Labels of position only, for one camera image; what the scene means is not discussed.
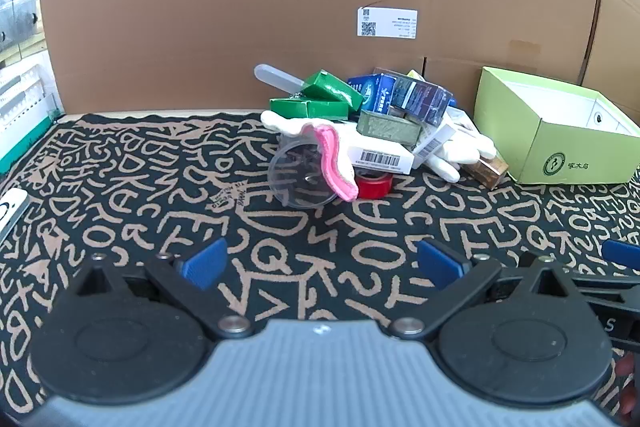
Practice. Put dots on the dark blue box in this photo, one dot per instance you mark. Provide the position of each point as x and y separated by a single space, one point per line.
420 99

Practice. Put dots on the person's right hand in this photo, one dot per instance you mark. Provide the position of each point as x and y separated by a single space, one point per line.
629 387

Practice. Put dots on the light green box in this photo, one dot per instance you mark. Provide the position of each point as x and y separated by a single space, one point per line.
565 152

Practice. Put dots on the small white barcoded box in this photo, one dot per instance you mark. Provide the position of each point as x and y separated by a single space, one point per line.
432 142

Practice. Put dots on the red tape roll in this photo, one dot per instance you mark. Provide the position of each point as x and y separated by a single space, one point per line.
374 186

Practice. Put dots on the olive green box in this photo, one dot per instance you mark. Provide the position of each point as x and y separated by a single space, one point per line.
387 127

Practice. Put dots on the plain white glove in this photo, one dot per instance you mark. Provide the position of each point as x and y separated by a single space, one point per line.
460 149

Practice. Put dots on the white glove with pink cuff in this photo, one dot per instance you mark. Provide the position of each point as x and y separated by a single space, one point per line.
330 152

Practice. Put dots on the large brown cardboard box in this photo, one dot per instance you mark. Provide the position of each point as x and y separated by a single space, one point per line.
225 7

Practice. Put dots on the white flat device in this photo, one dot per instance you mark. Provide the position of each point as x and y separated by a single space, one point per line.
10 212

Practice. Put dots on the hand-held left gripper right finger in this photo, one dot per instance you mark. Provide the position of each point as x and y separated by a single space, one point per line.
440 259

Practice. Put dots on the bright green box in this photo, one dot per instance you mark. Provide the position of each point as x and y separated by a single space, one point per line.
310 108
330 87

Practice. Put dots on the clear plastic tube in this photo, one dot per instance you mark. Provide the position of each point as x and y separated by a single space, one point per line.
275 77

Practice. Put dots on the clear round plastic container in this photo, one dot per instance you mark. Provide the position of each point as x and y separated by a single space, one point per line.
295 177

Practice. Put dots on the black letter-patterned mat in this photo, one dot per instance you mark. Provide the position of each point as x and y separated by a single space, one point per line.
150 187

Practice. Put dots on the brown gold box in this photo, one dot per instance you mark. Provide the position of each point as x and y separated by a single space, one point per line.
487 169

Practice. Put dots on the white box with barcode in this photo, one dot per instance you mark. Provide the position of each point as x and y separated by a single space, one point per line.
380 154

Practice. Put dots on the white shipping label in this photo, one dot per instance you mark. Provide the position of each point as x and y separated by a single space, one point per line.
387 22

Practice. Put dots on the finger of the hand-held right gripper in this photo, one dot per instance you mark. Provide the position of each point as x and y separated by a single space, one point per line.
620 254
610 289

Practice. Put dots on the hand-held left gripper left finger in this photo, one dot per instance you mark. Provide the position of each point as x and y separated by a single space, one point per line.
207 259

